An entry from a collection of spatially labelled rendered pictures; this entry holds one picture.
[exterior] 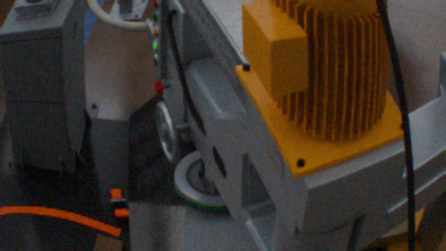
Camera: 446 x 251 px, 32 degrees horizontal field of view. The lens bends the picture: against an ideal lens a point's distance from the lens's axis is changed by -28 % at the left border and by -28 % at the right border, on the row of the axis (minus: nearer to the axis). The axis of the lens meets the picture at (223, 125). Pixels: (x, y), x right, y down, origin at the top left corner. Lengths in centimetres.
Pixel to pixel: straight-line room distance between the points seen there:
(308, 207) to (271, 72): 26
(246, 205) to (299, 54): 72
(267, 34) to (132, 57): 305
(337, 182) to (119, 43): 307
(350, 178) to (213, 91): 67
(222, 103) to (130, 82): 219
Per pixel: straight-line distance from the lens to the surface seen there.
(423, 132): 211
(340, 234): 195
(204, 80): 230
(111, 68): 450
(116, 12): 487
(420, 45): 484
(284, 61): 154
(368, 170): 170
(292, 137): 170
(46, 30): 349
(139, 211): 299
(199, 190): 276
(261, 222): 219
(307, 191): 165
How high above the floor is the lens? 288
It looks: 44 degrees down
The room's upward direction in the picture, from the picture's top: straight up
